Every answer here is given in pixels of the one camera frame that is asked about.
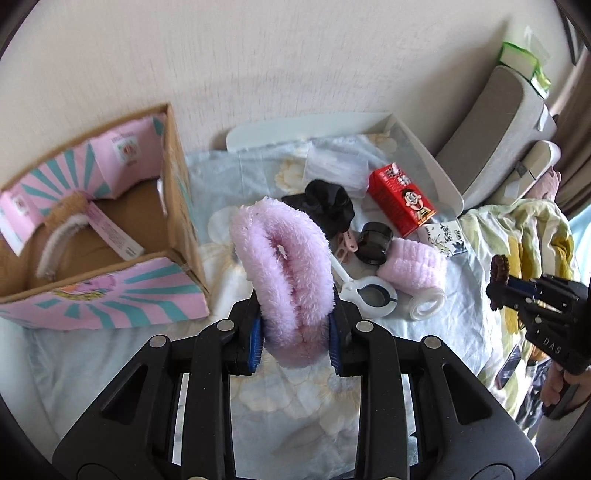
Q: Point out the beige curtain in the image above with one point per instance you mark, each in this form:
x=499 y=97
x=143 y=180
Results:
x=577 y=161

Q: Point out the cardboard box with pink lining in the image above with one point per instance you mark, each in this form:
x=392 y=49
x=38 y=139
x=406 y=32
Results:
x=180 y=184

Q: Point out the white plastic tool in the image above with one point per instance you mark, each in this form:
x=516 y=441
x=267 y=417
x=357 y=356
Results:
x=345 y=282

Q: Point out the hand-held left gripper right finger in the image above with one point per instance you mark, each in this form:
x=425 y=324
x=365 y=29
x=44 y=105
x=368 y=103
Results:
x=333 y=344

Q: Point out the green white box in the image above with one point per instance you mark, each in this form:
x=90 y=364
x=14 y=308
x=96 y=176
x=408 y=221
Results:
x=517 y=60

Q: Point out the yellow green floral quilt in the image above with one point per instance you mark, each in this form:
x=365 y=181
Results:
x=508 y=221

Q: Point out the pink fluffy headband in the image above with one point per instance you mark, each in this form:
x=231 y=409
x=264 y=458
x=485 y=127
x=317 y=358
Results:
x=251 y=240

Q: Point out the small printed white packet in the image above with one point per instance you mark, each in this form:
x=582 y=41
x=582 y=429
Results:
x=443 y=237

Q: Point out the clear plastic bag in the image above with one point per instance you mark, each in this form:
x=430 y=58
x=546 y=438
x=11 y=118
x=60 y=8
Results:
x=332 y=166

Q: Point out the pink fluffy wristband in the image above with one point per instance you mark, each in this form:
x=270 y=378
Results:
x=411 y=265

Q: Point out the brown knitted plush toy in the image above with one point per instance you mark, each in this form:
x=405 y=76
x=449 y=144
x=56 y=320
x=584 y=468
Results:
x=55 y=240

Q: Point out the small black jar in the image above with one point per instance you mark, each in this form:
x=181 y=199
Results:
x=374 y=240

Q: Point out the person's right hand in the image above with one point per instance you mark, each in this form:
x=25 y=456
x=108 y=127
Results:
x=551 y=387

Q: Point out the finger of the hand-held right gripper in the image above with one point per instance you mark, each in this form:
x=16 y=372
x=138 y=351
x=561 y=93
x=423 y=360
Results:
x=505 y=299
x=524 y=286

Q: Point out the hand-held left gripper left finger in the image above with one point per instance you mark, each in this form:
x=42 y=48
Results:
x=255 y=344

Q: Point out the light blue floral blanket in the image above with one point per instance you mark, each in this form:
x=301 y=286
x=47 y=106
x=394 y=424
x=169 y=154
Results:
x=138 y=369

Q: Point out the black scrunchie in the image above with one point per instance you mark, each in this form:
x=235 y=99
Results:
x=323 y=198

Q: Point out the red milk carton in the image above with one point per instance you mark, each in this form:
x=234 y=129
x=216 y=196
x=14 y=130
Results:
x=397 y=203

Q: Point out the white plastic tray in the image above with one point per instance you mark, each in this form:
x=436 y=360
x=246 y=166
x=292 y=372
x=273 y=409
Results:
x=438 y=170

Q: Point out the dark phone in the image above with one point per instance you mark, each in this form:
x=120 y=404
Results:
x=508 y=367

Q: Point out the long pink and white tag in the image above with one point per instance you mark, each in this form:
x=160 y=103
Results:
x=111 y=230

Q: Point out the clear tape roll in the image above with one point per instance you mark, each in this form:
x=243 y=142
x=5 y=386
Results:
x=414 y=302

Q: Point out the pink hair clip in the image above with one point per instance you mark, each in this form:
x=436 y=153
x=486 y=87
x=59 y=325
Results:
x=344 y=244

